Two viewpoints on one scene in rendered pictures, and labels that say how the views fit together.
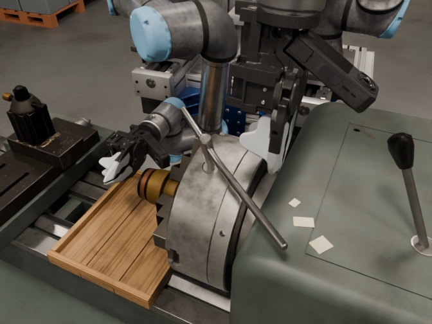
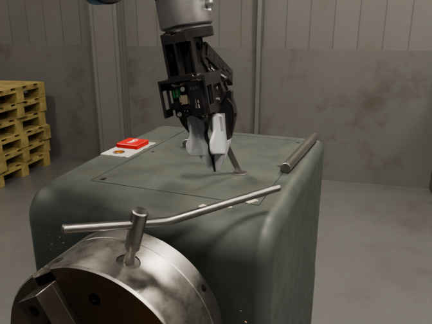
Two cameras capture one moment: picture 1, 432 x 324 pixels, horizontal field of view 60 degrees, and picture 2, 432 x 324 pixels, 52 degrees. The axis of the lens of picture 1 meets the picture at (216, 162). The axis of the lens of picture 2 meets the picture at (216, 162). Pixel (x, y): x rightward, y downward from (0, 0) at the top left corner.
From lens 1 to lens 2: 72 cm
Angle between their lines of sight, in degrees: 82
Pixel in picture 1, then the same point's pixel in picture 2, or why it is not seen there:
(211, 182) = (152, 267)
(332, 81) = (224, 68)
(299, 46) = (209, 50)
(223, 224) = (197, 280)
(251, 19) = (189, 38)
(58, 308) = not seen: outside the picture
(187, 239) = not seen: outside the picture
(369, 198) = (195, 182)
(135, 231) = not seen: outside the picture
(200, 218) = (186, 299)
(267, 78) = (217, 76)
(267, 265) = (274, 221)
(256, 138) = (216, 137)
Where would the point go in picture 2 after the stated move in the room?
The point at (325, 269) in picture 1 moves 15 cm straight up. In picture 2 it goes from (270, 199) to (274, 116)
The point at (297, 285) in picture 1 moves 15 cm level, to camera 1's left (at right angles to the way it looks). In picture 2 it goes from (284, 216) to (308, 261)
